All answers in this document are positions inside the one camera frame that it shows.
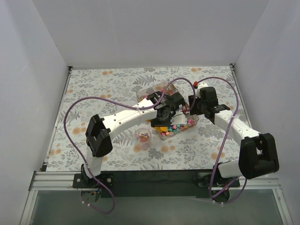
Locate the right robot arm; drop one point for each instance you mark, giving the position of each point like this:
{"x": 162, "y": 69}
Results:
{"x": 258, "y": 153}

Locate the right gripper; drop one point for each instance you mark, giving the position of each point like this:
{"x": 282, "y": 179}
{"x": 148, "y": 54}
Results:
{"x": 193, "y": 107}

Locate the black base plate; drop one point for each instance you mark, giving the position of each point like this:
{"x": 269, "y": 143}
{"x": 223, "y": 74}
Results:
{"x": 148, "y": 183}

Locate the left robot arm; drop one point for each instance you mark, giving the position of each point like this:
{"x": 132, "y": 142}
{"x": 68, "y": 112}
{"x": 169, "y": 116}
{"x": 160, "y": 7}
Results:
{"x": 101, "y": 131}

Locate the yellow plastic scoop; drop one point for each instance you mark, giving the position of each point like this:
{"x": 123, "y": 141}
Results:
{"x": 161, "y": 129}

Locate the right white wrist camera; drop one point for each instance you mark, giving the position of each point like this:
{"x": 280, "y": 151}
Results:
{"x": 198, "y": 86}

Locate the clear plastic jar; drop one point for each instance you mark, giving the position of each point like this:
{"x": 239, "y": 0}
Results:
{"x": 142, "y": 139}

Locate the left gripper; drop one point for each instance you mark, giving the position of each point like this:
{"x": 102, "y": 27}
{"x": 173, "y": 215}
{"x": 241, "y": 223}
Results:
{"x": 162, "y": 121}

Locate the clear compartment candy box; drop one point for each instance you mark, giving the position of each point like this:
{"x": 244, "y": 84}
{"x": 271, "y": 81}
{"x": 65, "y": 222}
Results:
{"x": 172, "y": 98}

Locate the floral patterned table mat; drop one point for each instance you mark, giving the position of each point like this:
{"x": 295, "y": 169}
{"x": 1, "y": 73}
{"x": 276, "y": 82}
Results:
{"x": 101, "y": 91}

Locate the aluminium frame rail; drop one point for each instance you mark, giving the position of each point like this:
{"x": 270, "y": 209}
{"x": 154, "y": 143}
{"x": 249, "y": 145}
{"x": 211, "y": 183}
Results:
{"x": 152, "y": 198}

